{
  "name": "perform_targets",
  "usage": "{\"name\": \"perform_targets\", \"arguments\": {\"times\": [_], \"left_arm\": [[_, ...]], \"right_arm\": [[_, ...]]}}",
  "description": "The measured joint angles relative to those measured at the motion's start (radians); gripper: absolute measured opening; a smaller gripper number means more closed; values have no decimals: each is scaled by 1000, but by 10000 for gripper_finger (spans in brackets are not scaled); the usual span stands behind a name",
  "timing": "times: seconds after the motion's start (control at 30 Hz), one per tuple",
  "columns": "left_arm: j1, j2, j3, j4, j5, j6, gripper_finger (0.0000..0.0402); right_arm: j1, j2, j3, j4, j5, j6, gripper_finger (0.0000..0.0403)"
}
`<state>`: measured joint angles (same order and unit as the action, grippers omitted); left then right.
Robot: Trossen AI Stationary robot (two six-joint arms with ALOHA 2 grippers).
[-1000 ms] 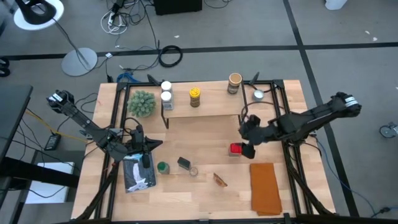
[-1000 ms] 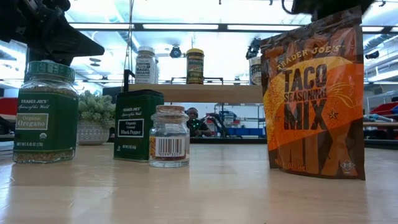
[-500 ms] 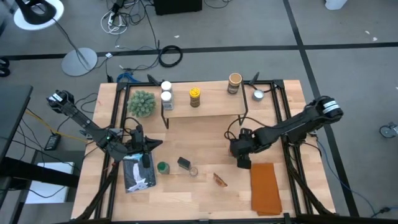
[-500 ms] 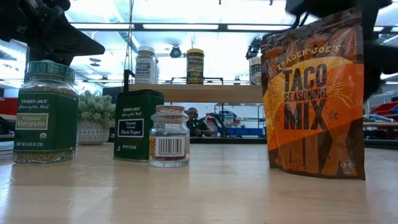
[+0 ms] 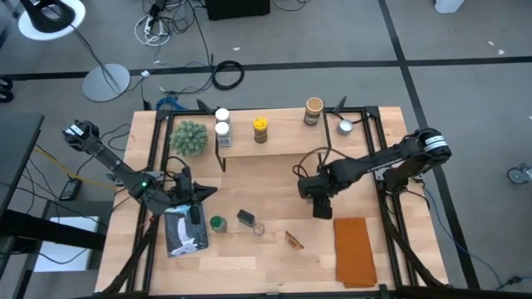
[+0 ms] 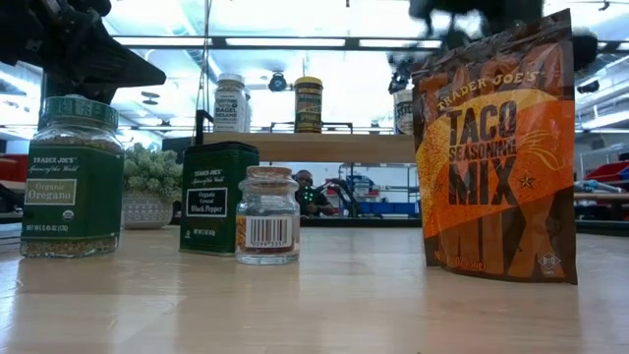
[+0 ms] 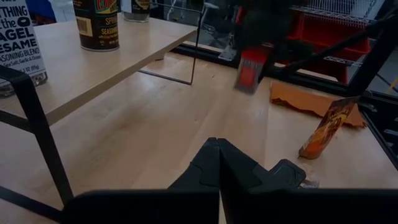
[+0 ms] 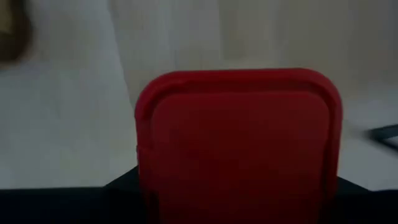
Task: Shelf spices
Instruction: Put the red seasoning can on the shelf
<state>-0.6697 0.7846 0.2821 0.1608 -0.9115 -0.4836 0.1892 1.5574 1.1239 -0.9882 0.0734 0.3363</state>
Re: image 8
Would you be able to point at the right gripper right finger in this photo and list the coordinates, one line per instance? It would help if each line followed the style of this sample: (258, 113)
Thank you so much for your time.
(346, 185)

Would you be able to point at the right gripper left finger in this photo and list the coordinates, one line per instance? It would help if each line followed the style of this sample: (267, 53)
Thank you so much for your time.
(129, 180)

